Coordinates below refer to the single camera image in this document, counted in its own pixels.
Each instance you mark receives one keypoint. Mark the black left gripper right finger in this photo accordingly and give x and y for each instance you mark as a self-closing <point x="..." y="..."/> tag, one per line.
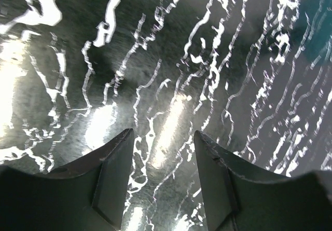
<point x="239" y="195"/>

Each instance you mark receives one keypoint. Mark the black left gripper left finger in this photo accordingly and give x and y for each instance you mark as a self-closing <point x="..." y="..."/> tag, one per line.
<point x="88" y="193"/>

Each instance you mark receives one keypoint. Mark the cyan t shirt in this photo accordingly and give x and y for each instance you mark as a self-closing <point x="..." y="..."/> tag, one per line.
<point x="318" y="42"/>

